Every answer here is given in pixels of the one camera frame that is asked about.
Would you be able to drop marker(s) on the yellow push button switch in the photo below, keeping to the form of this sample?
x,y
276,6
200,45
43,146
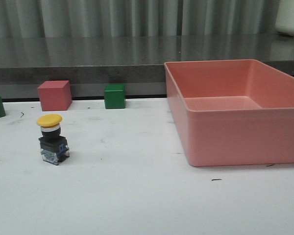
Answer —
x,y
54,147

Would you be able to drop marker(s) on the green cube middle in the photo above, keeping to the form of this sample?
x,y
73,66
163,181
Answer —
x,y
114,96

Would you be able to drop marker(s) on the pink plastic bin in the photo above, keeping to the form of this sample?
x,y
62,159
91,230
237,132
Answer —
x,y
232,112

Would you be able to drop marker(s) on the pink cube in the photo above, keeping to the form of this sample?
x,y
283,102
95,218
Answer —
x,y
55,95

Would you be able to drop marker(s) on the grey stone counter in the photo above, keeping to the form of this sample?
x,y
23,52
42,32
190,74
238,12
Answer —
x,y
90,63

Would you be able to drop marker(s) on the grey-white curtain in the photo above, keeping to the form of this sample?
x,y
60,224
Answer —
x,y
116,18

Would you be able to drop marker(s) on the white appliance on counter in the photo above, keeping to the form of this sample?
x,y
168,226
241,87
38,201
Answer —
x,y
285,18

